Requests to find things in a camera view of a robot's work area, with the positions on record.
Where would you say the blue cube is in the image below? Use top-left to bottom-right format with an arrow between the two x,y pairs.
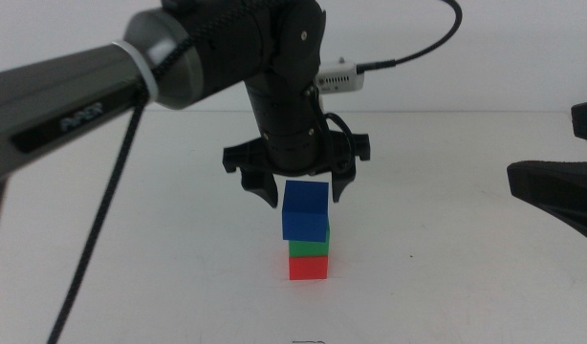
281,180 -> 331,243

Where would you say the green cube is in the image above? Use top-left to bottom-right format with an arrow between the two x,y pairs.
288,222 -> 332,258

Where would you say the red cube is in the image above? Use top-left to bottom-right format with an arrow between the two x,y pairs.
289,255 -> 329,281

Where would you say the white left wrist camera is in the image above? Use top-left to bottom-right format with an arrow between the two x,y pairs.
315,56 -> 366,95

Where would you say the black left camera cable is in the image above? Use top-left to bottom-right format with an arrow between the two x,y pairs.
355,0 -> 464,75

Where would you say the white left arm cable tie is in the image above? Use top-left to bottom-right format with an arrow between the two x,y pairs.
112,39 -> 161,103

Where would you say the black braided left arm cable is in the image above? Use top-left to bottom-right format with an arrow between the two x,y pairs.
45,28 -> 204,344

